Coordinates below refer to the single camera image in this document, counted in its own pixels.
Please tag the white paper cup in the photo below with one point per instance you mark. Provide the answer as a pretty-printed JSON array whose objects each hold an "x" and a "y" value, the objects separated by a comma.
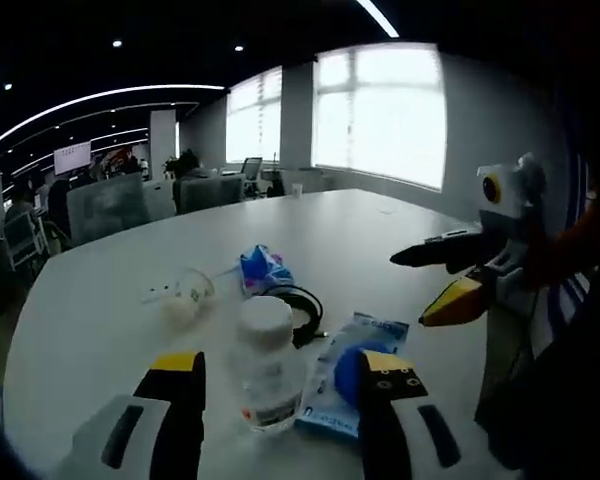
[{"x": 185, "y": 305}]

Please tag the white frame office chair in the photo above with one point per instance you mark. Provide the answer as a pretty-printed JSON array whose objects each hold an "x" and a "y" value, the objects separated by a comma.
[{"x": 25, "y": 240}]

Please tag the clear plastic water bottle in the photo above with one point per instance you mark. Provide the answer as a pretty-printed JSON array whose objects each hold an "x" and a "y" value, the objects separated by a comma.
[{"x": 267, "y": 370}]

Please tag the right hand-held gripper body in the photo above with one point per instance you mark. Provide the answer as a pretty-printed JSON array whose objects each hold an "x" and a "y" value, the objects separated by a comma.
[{"x": 515, "y": 200}]

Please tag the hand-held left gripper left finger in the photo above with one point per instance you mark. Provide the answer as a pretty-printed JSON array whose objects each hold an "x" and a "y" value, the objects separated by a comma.
[{"x": 180, "y": 395}]

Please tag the wall monitor screen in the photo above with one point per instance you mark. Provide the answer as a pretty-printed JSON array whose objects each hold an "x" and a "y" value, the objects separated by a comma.
[{"x": 72, "y": 157}]

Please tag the short ceiling strip light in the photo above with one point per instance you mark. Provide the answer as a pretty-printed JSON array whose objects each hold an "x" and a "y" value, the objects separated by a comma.
[{"x": 380, "y": 17}]

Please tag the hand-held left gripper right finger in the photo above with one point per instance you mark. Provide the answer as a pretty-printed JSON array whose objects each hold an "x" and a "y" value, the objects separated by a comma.
[{"x": 385, "y": 415}]

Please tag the grey mesh office chair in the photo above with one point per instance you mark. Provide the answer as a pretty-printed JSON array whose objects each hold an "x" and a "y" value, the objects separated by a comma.
[{"x": 107, "y": 207}]

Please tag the office chair by window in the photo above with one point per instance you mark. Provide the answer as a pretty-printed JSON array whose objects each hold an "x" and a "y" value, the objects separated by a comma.
[{"x": 252, "y": 170}]

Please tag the long curved ceiling light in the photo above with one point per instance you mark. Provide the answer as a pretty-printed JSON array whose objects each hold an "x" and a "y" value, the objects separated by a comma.
[{"x": 130, "y": 90}]

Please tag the large window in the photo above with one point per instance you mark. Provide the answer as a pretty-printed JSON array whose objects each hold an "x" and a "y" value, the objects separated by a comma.
[{"x": 380, "y": 120}]

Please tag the person's striped shirt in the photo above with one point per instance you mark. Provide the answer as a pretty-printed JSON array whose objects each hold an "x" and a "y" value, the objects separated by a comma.
[{"x": 565, "y": 305}]

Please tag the narrow window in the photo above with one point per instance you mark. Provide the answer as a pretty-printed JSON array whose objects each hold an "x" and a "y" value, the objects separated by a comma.
[{"x": 255, "y": 120}]

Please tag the white table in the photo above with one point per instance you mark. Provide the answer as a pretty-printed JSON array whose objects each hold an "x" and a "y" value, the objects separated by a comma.
[{"x": 355, "y": 240}]

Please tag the blue tissue pack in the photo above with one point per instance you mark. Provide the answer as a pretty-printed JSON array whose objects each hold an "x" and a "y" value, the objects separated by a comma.
[{"x": 262, "y": 270}]

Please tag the white wet wipes pack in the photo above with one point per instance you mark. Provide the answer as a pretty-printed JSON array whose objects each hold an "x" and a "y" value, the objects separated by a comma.
[{"x": 325, "y": 400}]

